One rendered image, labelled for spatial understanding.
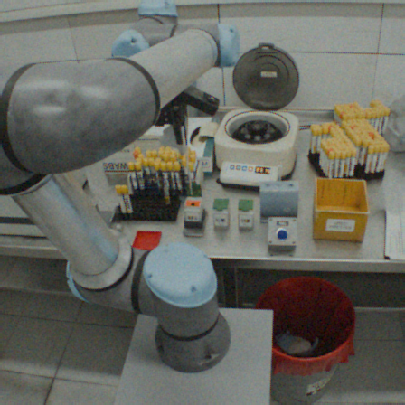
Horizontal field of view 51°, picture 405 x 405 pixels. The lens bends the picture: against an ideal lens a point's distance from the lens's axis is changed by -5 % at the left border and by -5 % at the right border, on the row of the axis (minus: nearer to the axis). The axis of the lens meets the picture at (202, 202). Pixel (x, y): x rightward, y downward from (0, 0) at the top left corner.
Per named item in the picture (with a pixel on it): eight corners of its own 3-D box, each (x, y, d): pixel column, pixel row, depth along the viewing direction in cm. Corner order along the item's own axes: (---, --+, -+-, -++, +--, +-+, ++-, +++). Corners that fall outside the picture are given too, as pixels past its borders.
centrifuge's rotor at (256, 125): (227, 155, 136) (226, 136, 131) (239, 129, 147) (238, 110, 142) (277, 161, 132) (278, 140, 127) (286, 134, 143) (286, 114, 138)
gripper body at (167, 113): (155, 112, 105) (147, 65, 97) (191, 112, 103) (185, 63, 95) (146, 129, 99) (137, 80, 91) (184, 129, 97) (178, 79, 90)
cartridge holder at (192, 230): (183, 236, 119) (181, 226, 116) (188, 213, 125) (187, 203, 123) (202, 237, 118) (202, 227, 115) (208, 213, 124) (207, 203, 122)
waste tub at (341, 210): (312, 240, 113) (315, 210, 107) (312, 205, 123) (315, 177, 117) (363, 242, 111) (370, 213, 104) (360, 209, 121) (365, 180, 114)
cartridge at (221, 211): (213, 229, 120) (211, 210, 115) (215, 217, 123) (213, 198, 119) (229, 229, 119) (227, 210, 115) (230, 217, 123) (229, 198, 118)
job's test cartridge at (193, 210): (186, 226, 119) (183, 208, 115) (189, 214, 123) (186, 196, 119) (201, 227, 118) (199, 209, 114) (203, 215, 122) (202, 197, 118)
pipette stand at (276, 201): (259, 222, 120) (259, 193, 113) (259, 206, 125) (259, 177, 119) (297, 223, 119) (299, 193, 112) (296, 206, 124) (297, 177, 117)
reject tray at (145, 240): (131, 249, 116) (130, 248, 115) (137, 231, 121) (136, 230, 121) (156, 251, 115) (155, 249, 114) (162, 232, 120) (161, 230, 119)
